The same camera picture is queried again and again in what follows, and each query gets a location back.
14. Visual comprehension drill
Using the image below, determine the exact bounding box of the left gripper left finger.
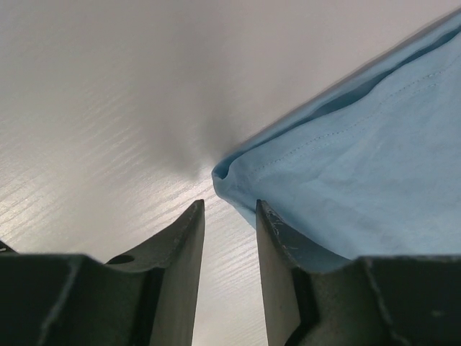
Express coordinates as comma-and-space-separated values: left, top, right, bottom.
1, 200, 205, 345

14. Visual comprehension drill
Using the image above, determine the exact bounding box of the light blue t shirt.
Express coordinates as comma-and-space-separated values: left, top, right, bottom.
212, 14, 460, 270

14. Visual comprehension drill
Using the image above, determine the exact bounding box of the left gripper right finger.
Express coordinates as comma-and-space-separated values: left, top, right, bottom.
256, 200, 460, 345

